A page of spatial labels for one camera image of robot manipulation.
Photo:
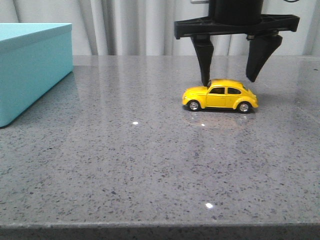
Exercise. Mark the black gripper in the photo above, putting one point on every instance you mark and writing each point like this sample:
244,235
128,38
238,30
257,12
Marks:
231,17

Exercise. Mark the yellow toy beetle car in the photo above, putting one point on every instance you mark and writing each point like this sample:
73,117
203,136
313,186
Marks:
220,93

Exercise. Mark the light blue plastic box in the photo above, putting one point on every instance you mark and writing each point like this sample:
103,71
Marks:
33,58

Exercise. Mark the grey pleated curtain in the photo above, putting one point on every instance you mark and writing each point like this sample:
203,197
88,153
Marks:
146,27

